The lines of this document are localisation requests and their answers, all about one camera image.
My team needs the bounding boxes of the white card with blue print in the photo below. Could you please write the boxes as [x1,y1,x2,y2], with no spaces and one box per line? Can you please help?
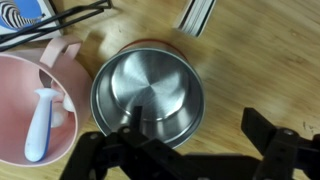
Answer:
[0,0,63,43]

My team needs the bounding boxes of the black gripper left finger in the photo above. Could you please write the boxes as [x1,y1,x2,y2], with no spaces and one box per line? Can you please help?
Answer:
[59,105,201,180]

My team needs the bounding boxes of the white and blue utensil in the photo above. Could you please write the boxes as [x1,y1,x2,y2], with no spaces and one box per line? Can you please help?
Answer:
[24,87,76,163]

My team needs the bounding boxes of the black wire rack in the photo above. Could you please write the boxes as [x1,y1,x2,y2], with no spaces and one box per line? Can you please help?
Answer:
[0,0,113,53]

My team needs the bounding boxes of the stainless steel tin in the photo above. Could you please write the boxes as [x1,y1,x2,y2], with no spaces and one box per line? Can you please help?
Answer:
[90,39,206,149]

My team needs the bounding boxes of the pink mug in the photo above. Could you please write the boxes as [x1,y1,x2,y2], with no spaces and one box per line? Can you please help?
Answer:
[0,35,94,168]

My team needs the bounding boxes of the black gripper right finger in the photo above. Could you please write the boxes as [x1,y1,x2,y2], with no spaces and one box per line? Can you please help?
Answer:
[240,107,320,180]

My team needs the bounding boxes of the white box with green label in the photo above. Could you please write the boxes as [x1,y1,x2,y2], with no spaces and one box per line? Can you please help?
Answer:
[172,0,218,38]

